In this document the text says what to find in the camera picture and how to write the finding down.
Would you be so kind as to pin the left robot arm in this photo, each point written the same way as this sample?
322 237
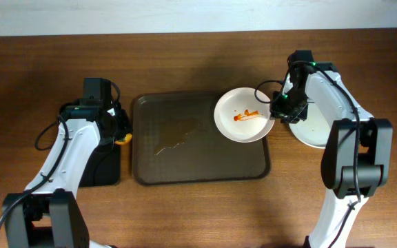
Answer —
86 153

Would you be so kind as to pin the white plate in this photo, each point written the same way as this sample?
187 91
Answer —
319 144
242 115

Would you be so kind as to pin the green and orange sponge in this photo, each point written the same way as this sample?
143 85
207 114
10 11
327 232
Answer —
125 140

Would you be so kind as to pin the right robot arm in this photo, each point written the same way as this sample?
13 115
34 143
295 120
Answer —
356 158

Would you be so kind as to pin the brown plastic serving tray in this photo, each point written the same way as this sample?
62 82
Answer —
175 140

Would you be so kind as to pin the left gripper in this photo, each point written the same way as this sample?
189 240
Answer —
122 127

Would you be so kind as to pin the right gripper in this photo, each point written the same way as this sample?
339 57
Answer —
284 112

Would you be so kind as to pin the black rectangular tray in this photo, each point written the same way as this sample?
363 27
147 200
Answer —
103 164

